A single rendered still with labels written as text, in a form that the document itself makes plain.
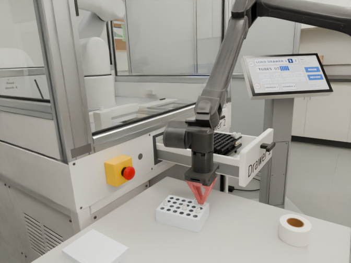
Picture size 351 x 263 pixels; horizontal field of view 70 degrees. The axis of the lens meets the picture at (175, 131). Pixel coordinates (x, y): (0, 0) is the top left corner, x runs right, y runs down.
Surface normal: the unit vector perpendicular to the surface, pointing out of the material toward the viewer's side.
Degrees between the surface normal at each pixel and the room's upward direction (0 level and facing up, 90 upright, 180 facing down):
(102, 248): 0
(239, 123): 90
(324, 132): 90
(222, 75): 47
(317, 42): 90
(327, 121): 90
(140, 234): 0
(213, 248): 0
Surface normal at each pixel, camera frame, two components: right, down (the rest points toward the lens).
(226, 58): -0.22, -0.46
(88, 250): -0.04, -0.96
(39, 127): -0.58, 0.24
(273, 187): 0.10, 0.26
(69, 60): 0.82, 0.12
